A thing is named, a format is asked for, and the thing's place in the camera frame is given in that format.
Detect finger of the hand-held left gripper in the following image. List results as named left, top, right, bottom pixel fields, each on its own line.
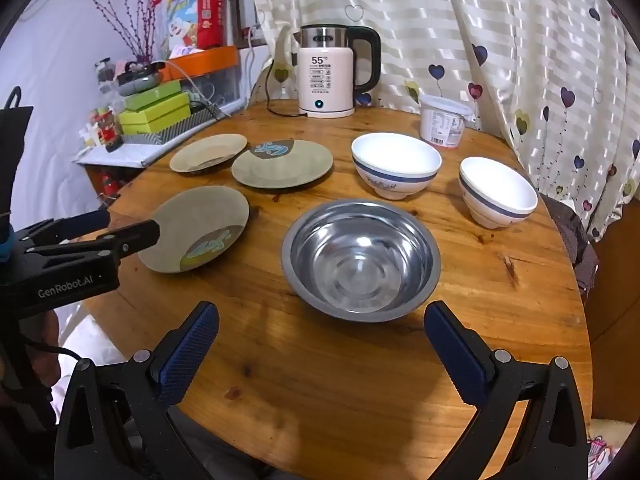
left=15, top=209, right=111, bottom=247
left=22, top=218, right=161, bottom=264

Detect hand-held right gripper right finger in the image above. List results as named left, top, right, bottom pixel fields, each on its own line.
left=424, top=301, right=588, bottom=480

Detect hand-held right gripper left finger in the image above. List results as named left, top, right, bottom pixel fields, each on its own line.
left=54, top=301, right=221, bottom=480

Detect beige plate with blue print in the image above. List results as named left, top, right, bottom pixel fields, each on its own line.
left=137, top=186, right=250, bottom=274
left=231, top=138, right=334, bottom=190

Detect stainless steel bowl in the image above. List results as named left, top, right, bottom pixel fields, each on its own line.
left=281, top=198, right=442, bottom=323

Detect white bowl with blue band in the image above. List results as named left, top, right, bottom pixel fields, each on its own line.
left=458, top=156, right=539, bottom=230

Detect person's left hand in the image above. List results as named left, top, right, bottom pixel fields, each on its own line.
left=22, top=310, right=63, bottom=408

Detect white cabinet top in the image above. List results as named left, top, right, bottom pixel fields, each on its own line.
left=72, top=142, right=171, bottom=168

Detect red figurine jar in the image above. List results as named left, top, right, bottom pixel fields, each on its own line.
left=95, top=110, right=123, bottom=152

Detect person's grey clothing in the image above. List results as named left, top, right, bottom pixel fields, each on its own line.
left=167, top=402, right=283, bottom=480

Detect black white striped box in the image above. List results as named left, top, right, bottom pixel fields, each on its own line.
left=119, top=107, right=232, bottom=146

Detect green box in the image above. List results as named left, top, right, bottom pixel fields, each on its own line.
left=118, top=94, right=192, bottom=135
left=124, top=81, right=181, bottom=110

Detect small jar with black lid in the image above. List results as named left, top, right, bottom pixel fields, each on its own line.
left=95, top=57, right=117, bottom=93

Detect grey round device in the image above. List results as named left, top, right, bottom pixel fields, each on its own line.
left=115, top=61, right=166, bottom=96

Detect dark brown cloth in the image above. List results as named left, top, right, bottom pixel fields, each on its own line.
left=540, top=195, right=599, bottom=306

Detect pink patterned cloth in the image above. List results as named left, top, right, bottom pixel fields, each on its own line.
left=587, top=417, right=633, bottom=480

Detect purple flower branches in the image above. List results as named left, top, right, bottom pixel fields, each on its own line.
left=75, top=0, right=163, bottom=63

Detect clear storage box orange lid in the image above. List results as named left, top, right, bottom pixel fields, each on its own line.
left=161, top=45, right=244, bottom=111

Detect white plastic tub with lid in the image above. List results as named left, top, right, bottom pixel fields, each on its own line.
left=419, top=93, right=473, bottom=149

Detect white electric kettle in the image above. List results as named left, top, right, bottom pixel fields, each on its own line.
left=293, top=24, right=382, bottom=120

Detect heart print curtain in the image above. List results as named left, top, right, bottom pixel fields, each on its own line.
left=247, top=0, right=640, bottom=256

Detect white cable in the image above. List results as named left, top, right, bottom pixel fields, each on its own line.
left=150, top=60, right=221, bottom=116

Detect black kettle power cable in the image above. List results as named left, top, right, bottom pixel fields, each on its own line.
left=263, top=57, right=308, bottom=117

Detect white wall power cord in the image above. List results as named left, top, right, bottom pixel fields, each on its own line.
left=245, top=22, right=261, bottom=111

